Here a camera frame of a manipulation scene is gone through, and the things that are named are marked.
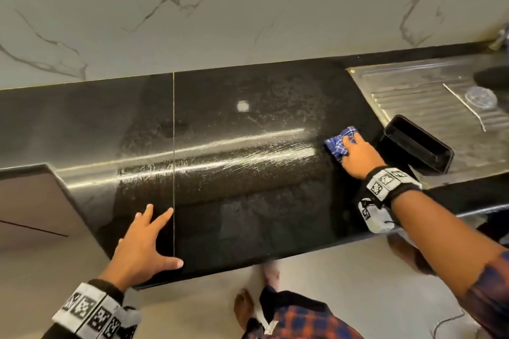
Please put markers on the person's right hand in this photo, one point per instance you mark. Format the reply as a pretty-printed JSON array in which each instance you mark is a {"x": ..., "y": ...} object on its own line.
[{"x": 364, "y": 158}]

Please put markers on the person's left hand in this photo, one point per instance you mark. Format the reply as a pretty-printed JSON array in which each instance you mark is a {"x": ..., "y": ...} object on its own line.
[{"x": 139, "y": 251}]

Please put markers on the blue striped cloth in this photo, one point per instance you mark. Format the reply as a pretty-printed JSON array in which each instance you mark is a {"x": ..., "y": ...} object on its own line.
[{"x": 338, "y": 142}]

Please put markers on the person's right forearm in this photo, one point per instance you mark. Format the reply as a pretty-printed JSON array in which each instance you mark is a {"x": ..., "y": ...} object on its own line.
[{"x": 449, "y": 243}]

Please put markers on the person's left foot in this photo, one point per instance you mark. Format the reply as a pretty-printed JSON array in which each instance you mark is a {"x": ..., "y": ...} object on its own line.
[{"x": 243, "y": 309}]

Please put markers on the person's right foot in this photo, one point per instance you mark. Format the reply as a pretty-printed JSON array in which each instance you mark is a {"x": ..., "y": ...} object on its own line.
[{"x": 271, "y": 275}]

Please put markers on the right wrist marker band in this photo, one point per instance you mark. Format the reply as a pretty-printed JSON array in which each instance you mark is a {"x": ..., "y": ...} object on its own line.
[{"x": 390, "y": 186}]

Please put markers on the wrist marker band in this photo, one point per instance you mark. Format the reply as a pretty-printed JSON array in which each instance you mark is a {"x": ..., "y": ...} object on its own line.
[
  {"x": 91, "y": 311},
  {"x": 390, "y": 186}
]

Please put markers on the black plastic tray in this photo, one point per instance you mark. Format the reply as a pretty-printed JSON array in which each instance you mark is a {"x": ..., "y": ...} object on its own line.
[{"x": 417, "y": 144}]

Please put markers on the left wrist marker band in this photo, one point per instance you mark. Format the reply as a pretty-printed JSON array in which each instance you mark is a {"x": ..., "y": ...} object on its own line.
[{"x": 91, "y": 311}]

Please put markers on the steel sink drainboard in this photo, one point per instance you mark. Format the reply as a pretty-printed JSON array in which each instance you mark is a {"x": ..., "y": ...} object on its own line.
[{"x": 413, "y": 92}]

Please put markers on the thin grey stick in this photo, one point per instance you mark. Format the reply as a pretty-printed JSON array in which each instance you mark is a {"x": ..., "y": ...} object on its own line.
[{"x": 465, "y": 108}]

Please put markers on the brown lower drawer unit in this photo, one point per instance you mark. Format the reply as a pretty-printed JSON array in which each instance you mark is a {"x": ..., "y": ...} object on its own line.
[{"x": 32, "y": 212}]

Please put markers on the clear plastic lid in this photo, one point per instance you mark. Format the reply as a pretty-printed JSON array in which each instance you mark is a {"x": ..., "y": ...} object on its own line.
[{"x": 481, "y": 97}]

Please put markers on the steel faucet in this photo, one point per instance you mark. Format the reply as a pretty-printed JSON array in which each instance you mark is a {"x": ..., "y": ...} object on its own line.
[{"x": 501, "y": 39}]

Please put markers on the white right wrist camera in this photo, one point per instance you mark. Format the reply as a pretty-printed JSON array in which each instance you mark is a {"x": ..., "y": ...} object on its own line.
[{"x": 375, "y": 217}]

